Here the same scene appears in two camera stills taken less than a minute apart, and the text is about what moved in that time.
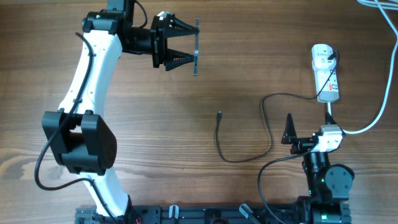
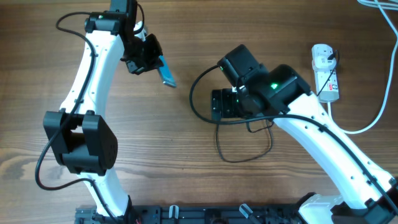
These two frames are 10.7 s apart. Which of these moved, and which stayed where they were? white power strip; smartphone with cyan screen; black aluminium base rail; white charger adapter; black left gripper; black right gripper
Moved: black right gripper; black left gripper; smartphone with cyan screen
Stayed: white power strip; black aluminium base rail; white charger adapter
